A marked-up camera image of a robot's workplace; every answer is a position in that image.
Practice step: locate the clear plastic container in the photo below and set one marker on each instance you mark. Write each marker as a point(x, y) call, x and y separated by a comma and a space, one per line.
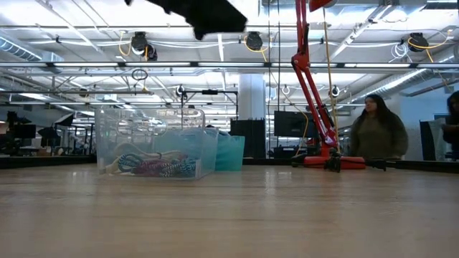
point(161, 123)

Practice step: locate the red desk lamp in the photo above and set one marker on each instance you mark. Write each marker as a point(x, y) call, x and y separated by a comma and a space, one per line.
point(322, 122)

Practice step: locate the person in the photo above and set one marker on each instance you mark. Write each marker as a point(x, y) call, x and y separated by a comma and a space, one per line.
point(452, 129)
point(378, 136)

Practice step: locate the black partition panel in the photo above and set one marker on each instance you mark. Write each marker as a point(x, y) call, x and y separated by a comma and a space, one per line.
point(251, 136)

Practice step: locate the black wall screen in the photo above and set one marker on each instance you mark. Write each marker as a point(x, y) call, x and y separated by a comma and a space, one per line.
point(292, 125)

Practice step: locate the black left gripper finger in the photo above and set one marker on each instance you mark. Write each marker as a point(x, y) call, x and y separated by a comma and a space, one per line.
point(201, 14)

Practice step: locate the black aluminium table frame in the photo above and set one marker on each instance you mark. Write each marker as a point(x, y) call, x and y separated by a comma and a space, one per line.
point(43, 162)

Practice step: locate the teal translucent plastic bin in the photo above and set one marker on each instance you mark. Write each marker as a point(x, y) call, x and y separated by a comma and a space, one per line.
point(231, 154)

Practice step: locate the dark curtain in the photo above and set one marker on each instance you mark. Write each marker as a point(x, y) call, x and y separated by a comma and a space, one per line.
point(428, 139)

